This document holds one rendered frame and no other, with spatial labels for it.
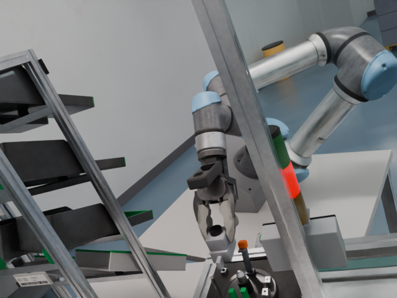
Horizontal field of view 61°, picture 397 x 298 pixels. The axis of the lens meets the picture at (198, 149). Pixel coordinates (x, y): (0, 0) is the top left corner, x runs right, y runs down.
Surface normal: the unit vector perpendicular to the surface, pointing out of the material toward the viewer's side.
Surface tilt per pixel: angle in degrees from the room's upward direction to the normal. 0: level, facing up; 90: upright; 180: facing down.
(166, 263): 90
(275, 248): 90
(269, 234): 0
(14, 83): 90
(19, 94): 90
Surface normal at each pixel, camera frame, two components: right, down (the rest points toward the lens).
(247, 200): -0.55, 0.49
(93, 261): 0.82, -0.15
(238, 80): -0.28, 0.44
